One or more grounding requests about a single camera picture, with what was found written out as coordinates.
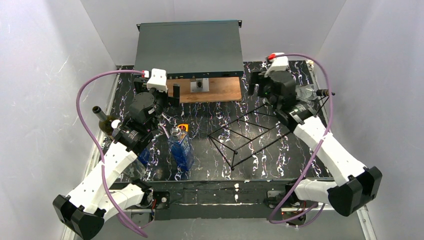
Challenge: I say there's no clear round glass bottle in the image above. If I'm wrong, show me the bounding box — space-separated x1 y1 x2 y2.
295 84 318 102

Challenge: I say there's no blue square bottle front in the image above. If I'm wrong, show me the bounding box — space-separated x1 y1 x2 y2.
167 126 194 172

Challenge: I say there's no blue square bottle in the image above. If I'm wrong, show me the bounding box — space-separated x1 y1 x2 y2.
137 148 150 167
167 126 194 172

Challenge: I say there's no dark green wine bottle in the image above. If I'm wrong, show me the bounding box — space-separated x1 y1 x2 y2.
92 106 117 138

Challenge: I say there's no black wire wine rack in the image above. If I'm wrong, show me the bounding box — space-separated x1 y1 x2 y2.
196 96 314 178

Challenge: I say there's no clear square bottle black cap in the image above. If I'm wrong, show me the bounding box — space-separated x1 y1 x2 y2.
312 89 335 97

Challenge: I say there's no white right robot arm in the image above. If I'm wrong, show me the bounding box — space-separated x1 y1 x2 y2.
248 70 383 217

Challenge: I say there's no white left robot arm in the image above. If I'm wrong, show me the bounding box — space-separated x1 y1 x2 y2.
52 77 180 240

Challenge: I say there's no silver wrench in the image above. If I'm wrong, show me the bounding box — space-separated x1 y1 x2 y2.
161 112 178 127

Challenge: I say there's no wooden board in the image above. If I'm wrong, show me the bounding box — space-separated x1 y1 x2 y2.
166 76 242 103

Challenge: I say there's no orange small object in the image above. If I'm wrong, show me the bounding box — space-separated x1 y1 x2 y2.
177 123 189 132

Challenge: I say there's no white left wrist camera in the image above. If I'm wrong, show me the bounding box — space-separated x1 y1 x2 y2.
140 68 168 93

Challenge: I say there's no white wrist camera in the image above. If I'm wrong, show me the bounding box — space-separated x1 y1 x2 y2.
140 68 168 93
264 52 289 77

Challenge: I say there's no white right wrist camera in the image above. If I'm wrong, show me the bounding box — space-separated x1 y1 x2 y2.
264 52 289 77

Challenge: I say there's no metal bracket on board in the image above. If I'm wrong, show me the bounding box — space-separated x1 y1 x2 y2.
190 78 210 93

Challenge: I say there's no grey rack-mount device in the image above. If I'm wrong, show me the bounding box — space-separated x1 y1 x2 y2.
134 19 244 79

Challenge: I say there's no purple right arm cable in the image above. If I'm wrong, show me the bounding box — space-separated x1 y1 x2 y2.
267 52 334 225

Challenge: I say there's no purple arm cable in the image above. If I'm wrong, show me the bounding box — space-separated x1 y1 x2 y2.
75 69 150 239
267 52 334 225

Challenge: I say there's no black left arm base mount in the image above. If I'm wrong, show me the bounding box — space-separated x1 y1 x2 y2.
145 191 171 210

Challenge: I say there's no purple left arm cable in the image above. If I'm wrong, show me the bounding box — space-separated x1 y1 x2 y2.
75 69 150 239

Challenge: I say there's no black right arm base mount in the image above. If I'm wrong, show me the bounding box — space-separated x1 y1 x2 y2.
264 190 307 227

